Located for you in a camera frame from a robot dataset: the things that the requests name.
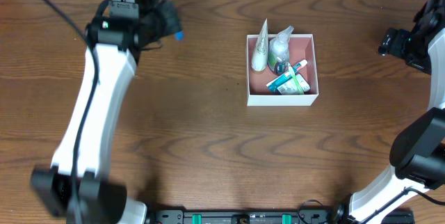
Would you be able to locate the blue disposable razor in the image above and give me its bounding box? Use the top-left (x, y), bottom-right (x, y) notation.
top-left (163, 0), bottom-right (184, 40)

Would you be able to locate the white shampoo tube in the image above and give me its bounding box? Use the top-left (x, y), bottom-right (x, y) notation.
top-left (251, 19), bottom-right (268, 72)

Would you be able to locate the green white toothbrush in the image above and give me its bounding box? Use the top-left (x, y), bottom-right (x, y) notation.
top-left (287, 63), bottom-right (304, 95)

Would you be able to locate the green white soap packet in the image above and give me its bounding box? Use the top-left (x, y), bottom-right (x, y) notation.
top-left (277, 74), bottom-right (310, 95)

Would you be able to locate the clear mouthwash bottle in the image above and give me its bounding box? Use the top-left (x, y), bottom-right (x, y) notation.
top-left (267, 26), bottom-right (294, 75)

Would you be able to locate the green Colgate toothpaste tube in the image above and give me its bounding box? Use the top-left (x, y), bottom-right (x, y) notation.
top-left (266, 59), bottom-right (307, 93)

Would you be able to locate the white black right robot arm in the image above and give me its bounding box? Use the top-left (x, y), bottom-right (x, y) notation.
top-left (330, 0), bottom-right (444, 223)

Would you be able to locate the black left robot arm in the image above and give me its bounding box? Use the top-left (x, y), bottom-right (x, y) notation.
top-left (31, 0), bottom-right (182, 223)

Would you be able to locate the white box pink interior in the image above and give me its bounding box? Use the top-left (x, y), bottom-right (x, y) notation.
top-left (245, 34), bottom-right (319, 106)

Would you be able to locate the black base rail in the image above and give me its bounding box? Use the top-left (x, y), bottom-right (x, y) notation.
top-left (145, 208), bottom-right (416, 224)

